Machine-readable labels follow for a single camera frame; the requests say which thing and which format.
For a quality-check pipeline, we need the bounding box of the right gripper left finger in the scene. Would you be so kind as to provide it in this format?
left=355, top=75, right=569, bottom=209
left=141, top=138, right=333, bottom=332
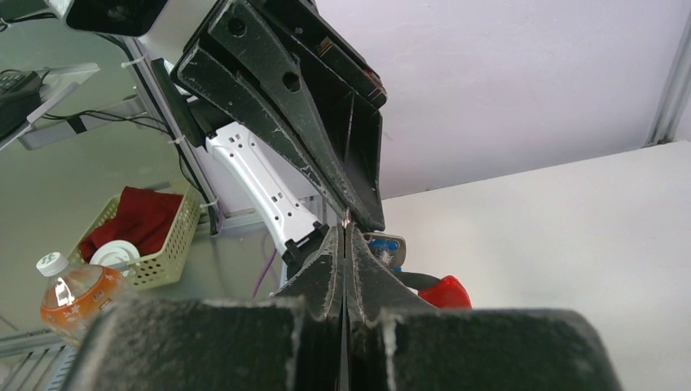
left=63, top=227, right=344, bottom=390

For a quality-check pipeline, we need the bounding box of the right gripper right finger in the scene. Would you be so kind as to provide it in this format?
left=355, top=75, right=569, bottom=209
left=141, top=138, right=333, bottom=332
left=345, top=225, right=622, bottom=390

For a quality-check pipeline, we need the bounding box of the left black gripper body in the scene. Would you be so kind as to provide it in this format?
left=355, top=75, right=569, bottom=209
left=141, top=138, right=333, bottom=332
left=183, top=0, right=389, bottom=109

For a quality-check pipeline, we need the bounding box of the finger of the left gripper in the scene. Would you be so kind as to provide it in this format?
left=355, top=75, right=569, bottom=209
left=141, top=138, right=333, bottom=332
left=174, top=42, right=346, bottom=215
left=207, top=1, right=386, bottom=231

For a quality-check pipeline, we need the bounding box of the red grey keyring holder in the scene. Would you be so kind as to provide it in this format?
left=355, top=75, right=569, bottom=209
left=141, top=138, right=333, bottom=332
left=394, top=269, right=473, bottom=310

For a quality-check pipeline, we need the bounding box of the blue tag key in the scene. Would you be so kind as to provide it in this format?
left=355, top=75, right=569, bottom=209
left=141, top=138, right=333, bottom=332
left=363, top=232, right=407, bottom=272

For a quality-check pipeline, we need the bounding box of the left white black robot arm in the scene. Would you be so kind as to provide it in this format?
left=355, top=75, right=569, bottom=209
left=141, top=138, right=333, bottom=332
left=142, top=1, right=387, bottom=273

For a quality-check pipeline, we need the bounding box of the beige perforated basket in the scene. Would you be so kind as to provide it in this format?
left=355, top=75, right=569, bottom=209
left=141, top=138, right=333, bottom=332
left=68, top=181, right=202, bottom=290

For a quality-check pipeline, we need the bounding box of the red cloth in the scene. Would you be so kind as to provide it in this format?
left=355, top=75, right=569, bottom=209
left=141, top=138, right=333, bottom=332
left=78, top=187, right=183, bottom=262

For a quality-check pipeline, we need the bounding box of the white round lid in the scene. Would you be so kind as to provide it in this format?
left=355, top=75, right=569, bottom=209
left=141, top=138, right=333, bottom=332
left=90, top=239, right=140, bottom=272

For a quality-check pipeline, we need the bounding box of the orange label plastic bottle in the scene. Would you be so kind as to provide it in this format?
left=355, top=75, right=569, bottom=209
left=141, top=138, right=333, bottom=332
left=36, top=252, right=137, bottom=347

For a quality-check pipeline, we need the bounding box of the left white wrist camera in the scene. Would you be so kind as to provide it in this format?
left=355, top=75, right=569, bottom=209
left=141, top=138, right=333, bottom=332
left=46, top=0, right=220, bottom=64

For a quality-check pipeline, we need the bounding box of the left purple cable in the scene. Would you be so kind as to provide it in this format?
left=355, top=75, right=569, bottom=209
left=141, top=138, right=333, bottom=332
left=250, top=231, right=279, bottom=301

